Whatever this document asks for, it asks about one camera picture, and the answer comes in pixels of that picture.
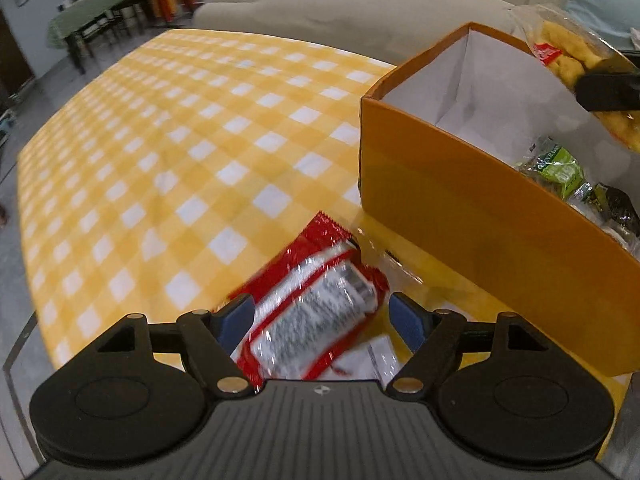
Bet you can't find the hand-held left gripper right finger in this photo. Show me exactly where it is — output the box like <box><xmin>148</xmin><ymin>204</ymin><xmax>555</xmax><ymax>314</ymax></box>
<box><xmin>387</xmin><ymin>291</ymin><xmax>566</xmax><ymax>403</ymax></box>

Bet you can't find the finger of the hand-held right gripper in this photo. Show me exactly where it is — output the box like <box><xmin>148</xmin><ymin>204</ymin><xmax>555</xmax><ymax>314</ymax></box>
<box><xmin>574</xmin><ymin>71</ymin><xmax>640</xmax><ymax>112</ymax></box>

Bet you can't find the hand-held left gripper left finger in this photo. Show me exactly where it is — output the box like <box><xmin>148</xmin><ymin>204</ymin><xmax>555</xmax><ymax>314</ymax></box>
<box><xmin>97</xmin><ymin>294</ymin><xmax>257</xmax><ymax>401</ymax></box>

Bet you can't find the yellow puffed snack bag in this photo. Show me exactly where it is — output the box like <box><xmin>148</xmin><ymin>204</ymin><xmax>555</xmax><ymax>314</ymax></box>
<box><xmin>512</xmin><ymin>4</ymin><xmax>640</xmax><ymax>153</ymax></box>

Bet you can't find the red snack packet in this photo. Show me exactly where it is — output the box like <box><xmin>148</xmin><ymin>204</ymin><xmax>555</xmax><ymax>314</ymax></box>
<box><xmin>227</xmin><ymin>211</ymin><xmax>391</xmax><ymax>381</ymax></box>

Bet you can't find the orange cardboard box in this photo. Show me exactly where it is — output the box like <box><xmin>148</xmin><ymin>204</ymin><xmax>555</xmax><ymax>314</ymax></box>
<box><xmin>359</xmin><ymin>21</ymin><xmax>640</xmax><ymax>378</ymax></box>

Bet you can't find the green pea snack packet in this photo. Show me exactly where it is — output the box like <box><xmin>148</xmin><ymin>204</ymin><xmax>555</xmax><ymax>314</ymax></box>
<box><xmin>515</xmin><ymin>146</ymin><xmax>586</xmax><ymax>198</ymax></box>

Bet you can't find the dark green snack packet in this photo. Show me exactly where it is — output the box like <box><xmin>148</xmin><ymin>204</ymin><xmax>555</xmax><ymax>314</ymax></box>
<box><xmin>590</xmin><ymin>185</ymin><xmax>640</xmax><ymax>233</ymax></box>

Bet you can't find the yellow checkered tablecloth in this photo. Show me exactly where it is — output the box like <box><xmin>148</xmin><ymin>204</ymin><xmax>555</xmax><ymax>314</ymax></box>
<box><xmin>17</xmin><ymin>29</ymin><xmax>631</xmax><ymax>413</ymax></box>

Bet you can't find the beige sofa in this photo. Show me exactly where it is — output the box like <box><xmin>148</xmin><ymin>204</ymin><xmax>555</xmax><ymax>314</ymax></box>
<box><xmin>192</xmin><ymin>0</ymin><xmax>640</xmax><ymax>81</ymax></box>

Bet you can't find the dark dining chair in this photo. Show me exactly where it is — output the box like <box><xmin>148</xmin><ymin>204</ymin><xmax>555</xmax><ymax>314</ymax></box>
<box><xmin>107</xmin><ymin>2</ymin><xmax>151</xmax><ymax>41</ymax></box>

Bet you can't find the dining table with green cloth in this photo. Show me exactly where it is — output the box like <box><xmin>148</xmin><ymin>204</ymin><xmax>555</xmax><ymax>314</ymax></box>
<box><xmin>47</xmin><ymin>0</ymin><xmax>133</xmax><ymax>75</ymax></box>

